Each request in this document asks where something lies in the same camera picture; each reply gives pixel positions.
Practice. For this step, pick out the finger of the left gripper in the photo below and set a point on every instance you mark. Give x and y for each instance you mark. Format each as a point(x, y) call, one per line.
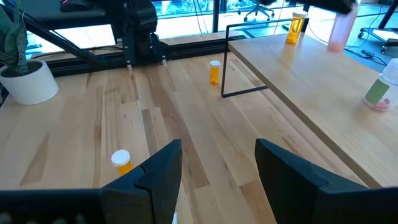
point(335, 5)

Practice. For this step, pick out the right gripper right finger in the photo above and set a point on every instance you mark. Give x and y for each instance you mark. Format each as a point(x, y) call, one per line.
point(295, 193)

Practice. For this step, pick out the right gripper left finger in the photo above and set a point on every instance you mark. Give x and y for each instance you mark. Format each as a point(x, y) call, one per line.
point(149, 196)

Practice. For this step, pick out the pink medicine bottle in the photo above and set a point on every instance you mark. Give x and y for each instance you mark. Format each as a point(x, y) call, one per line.
point(340, 34)

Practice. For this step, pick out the orange medicine bottle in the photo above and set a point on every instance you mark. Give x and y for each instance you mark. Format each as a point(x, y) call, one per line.
point(214, 74)
point(294, 29)
point(121, 158)

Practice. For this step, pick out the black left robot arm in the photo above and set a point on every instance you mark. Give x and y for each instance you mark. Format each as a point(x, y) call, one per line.
point(140, 25)

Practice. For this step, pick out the small wooden shelf rack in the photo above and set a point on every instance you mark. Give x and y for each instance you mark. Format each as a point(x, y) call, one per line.
point(311, 93)

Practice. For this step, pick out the black office chair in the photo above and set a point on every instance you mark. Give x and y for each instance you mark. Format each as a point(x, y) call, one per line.
point(256, 9)

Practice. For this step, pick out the black wheeled stand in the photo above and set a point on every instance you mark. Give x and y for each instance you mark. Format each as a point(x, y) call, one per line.
point(373, 31)

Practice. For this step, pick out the white plant pot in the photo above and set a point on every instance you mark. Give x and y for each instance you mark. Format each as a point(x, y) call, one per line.
point(31, 87)

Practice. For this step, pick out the black side desk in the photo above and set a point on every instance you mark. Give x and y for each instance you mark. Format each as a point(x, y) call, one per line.
point(62, 15)

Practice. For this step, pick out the green potted plant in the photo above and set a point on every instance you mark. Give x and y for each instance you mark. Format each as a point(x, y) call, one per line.
point(14, 43)

